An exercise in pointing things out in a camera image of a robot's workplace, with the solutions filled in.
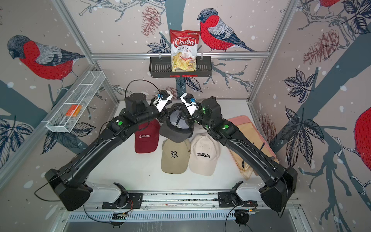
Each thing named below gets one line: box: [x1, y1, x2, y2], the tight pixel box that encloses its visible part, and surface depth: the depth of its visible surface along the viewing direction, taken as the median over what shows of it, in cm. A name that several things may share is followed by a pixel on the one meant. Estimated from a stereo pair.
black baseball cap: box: [159, 102, 194, 143], surface depth 83 cm
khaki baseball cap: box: [160, 138, 191, 174], surface depth 88 cm
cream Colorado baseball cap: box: [188, 133, 221, 177], surface depth 87 cm
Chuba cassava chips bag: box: [169, 29, 200, 73], surface depth 87 cm
